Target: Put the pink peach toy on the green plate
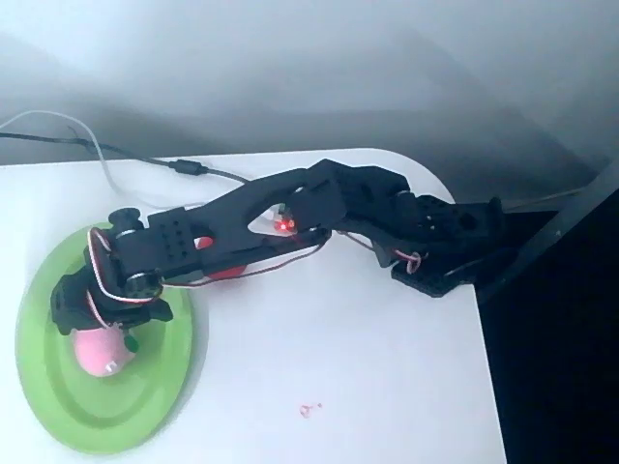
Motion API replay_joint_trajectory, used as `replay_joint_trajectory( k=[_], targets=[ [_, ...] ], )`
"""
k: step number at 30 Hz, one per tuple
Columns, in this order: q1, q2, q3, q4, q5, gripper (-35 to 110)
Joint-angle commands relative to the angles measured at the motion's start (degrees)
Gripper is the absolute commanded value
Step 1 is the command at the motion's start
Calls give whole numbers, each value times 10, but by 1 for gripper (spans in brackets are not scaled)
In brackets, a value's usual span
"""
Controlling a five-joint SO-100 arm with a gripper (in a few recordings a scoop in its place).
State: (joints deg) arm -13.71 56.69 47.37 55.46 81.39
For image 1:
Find pink plush peach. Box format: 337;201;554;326
72;325;140;379

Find green oval plate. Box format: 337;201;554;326
14;221;195;456

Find red plush ball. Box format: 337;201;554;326
194;235;251;282

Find controller board with red LED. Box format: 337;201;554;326
264;203;300;237

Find black and white cables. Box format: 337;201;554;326
0;110;209;210

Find black power cable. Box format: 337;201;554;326
0;130;252;184

